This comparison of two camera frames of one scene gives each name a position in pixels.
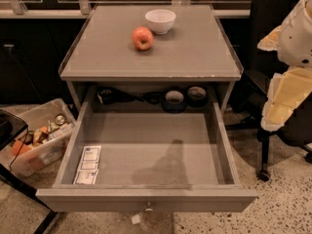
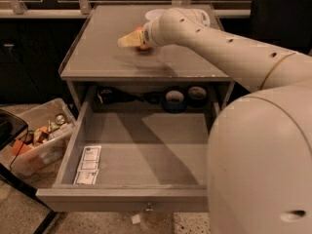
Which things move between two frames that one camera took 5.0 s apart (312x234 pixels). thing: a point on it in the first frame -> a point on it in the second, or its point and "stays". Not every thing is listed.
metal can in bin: (59, 119) stays
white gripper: (296, 44) -> (147, 34)
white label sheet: (89, 165) stays
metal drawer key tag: (136, 219) stays
